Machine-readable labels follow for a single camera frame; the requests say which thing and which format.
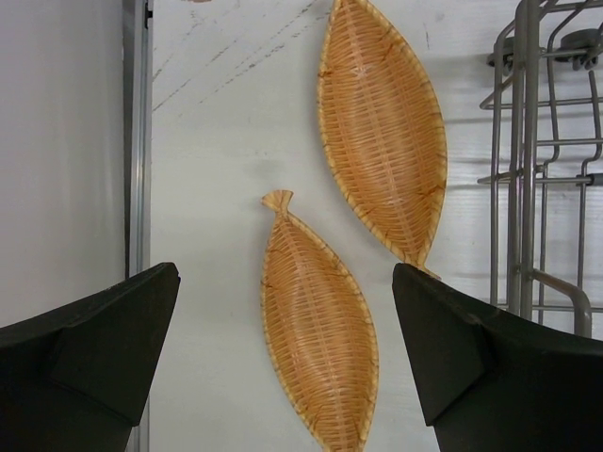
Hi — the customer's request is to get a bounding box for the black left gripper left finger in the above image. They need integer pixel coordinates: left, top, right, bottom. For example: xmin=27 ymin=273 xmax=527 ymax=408
xmin=1 ymin=262 xmax=180 ymax=451

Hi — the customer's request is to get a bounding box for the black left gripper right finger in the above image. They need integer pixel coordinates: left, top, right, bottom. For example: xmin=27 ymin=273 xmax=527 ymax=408
xmin=392 ymin=263 xmax=602 ymax=451

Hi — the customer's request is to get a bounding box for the near fish-shaped woven plate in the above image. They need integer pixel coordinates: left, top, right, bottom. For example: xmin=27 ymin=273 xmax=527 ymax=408
xmin=261 ymin=189 xmax=379 ymax=451

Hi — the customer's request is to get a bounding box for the fish-shaped woven plate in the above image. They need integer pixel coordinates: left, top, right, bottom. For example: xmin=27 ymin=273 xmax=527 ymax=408
xmin=317 ymin=1 xmax=448 ymax=271
xmin=261 ymin=189 xmax=379 ymax=451

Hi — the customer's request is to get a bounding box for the far fish-shaped woven plate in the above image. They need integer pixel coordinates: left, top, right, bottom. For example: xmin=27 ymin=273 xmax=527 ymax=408
xmin=317 ymin=1 xmax=448 ymax=271

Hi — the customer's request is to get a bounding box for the grey wire dish rack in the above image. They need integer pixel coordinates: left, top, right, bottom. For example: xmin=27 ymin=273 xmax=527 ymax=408
xmin=478 ymin=1 xmax=602 ymax=337

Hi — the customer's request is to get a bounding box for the aluminium table edge rail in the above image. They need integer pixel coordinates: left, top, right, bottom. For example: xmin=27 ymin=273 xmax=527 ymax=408
xmin=122 ymin=0 xmax=155 ymax=452

